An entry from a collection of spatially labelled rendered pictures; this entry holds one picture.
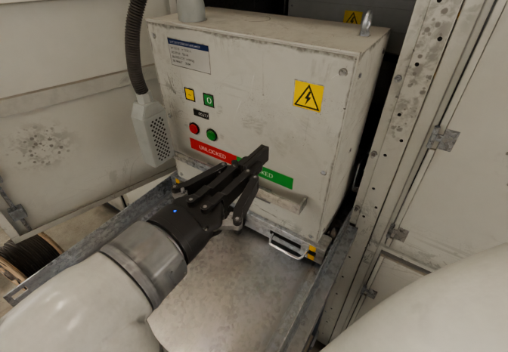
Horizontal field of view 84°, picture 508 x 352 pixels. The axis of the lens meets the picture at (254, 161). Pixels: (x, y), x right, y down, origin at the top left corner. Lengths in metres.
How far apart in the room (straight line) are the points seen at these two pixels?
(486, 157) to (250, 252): 0.58
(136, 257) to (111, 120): 0.69
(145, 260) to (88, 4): 0.70
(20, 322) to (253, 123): 0.49
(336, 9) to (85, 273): 1.24
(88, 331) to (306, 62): 0.46
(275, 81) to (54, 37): 0.56
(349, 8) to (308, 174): 0.85
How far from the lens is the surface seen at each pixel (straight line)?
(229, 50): 0.60
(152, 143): 0.75
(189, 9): 0.70
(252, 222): 0.82
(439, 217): 0.81
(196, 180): 0.44
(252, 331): 0.73
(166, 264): 0.33
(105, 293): 0.31
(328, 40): 0.56
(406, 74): 0.67
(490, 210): 0.78
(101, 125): 0.97
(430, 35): 0.65
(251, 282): 0.78
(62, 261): 0.89
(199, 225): 0.36
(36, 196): 1.04
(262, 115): 0.61
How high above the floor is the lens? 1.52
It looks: 37 degrees down
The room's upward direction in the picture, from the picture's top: straight up
